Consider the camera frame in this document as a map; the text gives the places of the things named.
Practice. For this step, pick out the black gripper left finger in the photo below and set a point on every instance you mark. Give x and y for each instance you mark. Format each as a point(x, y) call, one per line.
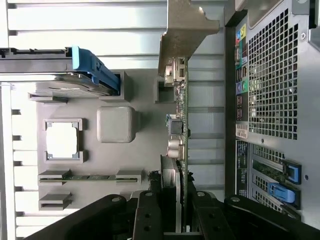
point(147, 215)

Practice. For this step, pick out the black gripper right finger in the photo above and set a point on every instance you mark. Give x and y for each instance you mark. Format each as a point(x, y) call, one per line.
point(212, 220)

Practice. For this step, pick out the green ram stick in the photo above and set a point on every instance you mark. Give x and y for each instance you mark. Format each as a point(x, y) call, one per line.
point(87, 177)

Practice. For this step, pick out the blue expansion slot latch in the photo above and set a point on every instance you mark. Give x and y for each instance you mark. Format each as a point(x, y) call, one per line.
point(282, 195)

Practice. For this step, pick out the green installed expansion card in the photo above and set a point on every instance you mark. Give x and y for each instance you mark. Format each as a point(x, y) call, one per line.
point(267, 168)

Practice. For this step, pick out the grey plastic parts rack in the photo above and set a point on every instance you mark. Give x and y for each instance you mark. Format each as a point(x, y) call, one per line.
point(150, 125)

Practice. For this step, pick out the blue expansion slot clip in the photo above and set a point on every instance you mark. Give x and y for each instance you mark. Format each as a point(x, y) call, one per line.
point(292, 171)

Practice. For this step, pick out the silver cpu chip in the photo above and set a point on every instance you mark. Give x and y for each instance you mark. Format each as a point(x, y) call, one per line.
point(61, 140)

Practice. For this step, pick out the black perforated pc case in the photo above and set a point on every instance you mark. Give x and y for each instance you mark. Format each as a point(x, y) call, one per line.
point(275, 87)

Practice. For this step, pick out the hard disk with blue caddy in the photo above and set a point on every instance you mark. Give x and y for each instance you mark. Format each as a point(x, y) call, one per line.
point(37, 65)

